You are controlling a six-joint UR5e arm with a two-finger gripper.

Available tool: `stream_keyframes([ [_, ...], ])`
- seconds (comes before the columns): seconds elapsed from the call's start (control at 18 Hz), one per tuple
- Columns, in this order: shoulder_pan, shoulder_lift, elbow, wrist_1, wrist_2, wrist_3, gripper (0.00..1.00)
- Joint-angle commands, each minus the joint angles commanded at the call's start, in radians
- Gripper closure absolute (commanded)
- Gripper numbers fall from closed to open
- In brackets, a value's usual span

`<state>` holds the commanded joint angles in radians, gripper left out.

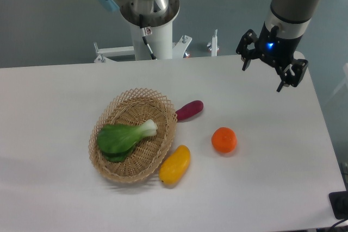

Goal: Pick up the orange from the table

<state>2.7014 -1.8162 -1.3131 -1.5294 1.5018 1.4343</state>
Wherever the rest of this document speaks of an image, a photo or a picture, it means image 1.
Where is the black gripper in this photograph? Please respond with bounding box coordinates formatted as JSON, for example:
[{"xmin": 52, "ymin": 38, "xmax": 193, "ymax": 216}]
[{"xmin": 236, "ymin": 24, "xmax": 308, "ymax": 92}]

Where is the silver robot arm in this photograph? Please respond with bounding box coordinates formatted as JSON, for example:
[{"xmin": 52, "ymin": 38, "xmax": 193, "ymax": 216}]
[{"xmin": 98, "ymin": 0, "xmax": 320, "ymax": 87}]

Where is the purple sweet potato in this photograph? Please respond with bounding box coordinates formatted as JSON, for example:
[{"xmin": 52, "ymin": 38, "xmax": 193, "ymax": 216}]
[{"xmin": 176, "ymin": 100, "xmax": 204, "ymax": 121}]

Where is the orange fruit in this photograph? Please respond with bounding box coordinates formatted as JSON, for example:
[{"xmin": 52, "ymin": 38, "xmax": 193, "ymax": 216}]
[{"xmin": 211, "ymin": 127, "xmax": 238, "ymax": 153}]

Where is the yellow mango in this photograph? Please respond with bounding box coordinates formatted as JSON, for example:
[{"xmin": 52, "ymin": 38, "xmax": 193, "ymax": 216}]
[{"xmin": 159, "ymin": 145, "xmax": 191, "ymax": 186}]

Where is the black device at edge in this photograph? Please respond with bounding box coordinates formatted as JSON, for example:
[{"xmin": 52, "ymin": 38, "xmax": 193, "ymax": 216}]
[{"xmin": 328, "ymin": 191, "xmax": 347, "ymax": 220}]

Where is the woven wicker basket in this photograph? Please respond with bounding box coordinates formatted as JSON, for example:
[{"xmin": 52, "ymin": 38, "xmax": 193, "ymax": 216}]
[{"xmin": 89, "ymin": 88, "xmax": 177, "ymax": 183}]

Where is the green bok choy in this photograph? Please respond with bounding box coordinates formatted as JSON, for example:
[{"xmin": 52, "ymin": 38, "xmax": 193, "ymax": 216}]
[{"xmin": 96, "ymin": 120, "xmax": 158, "ymax": 162}]

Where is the white frame foot right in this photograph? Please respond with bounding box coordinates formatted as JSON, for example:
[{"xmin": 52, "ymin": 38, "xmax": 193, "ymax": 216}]
[{"xmin": 207, "ymin": 29, "xmax": 220, "ymax": 57}]

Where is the white frame foot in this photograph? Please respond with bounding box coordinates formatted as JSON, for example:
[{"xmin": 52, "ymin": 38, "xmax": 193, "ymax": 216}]
[
  {"xmin": 94, "ymin": 42, "xmax": 135, "ymax": 63},
  {"xmin": 207, "ymin": 29, "xmax": 220, "ymax": 57}
]

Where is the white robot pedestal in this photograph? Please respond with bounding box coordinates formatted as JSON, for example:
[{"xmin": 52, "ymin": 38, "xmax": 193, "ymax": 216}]
[{"xmin": 129, "ymin": 21, "xmax": 192, "ymax": 61}]

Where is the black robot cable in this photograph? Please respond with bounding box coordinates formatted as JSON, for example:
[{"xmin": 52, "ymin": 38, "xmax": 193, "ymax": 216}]
[{"xmin": 138, "ymin": 14, "xmax": 158, "ymax": 60}]

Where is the white frame foot left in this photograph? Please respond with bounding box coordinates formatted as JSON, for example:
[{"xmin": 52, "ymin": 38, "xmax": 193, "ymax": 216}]
[{"xmin": 94, "ymin": 42, "xmax": 135, "ymax": 63}]

